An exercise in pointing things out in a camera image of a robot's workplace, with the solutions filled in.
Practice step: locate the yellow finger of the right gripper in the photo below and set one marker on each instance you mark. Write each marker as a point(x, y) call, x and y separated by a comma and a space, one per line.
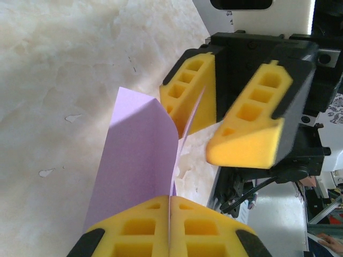
point(206, 107)
point(241, 150)

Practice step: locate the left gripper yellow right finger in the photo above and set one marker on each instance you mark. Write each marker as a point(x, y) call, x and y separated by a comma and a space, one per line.
point(178, 230)

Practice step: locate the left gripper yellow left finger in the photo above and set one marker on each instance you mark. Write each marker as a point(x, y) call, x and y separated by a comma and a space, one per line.
point(160, 227)

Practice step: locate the purple paper sheet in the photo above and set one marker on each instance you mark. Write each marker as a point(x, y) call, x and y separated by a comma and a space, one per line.
point(134, 150)

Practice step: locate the aluminium profile bar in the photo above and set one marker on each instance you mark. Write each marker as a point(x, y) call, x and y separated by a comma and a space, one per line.
point(329, 208)

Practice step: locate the person's hand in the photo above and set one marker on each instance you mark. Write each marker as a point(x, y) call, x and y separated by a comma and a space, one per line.
point(333, 242)

